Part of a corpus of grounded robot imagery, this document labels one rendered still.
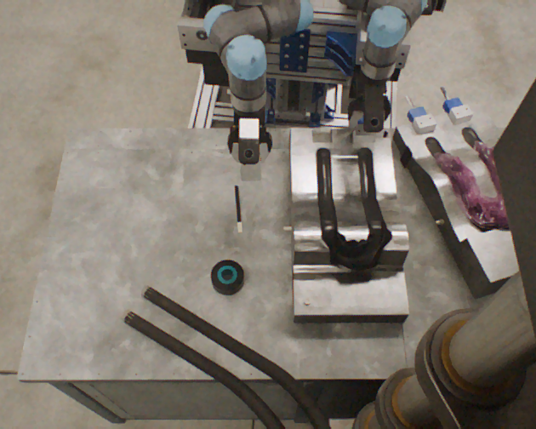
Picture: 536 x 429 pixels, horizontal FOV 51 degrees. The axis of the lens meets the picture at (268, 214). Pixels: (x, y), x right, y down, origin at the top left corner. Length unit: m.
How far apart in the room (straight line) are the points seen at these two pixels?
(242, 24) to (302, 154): 0.42
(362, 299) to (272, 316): 0.21
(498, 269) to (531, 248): 1.06
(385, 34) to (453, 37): 1.92
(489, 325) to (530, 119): 0.21
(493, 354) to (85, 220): 1.20
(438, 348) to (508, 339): 0.13
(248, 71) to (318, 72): 0.77
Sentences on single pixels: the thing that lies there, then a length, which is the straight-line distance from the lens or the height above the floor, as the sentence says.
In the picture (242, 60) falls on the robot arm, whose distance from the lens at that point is 1.10.
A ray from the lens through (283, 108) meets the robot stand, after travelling 2.21.
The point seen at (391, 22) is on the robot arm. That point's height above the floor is 1.26.
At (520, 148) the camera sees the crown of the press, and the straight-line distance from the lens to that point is 0.33.
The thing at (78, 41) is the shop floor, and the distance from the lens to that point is 3.14.
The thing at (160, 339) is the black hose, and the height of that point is 0.85.
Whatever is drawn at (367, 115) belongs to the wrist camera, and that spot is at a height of 1.05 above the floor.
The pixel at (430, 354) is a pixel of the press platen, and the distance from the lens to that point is 0.59.
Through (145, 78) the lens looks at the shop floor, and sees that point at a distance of 2.88.
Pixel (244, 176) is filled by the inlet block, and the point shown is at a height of 0.92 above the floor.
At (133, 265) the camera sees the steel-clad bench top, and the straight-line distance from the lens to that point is 1.45.
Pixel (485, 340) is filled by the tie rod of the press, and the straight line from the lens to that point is 0.51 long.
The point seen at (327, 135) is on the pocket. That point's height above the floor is 0.87.
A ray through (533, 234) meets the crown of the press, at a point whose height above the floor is 1.83.
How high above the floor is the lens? 2.09
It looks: 61 degrees down
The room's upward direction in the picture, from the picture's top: straight up
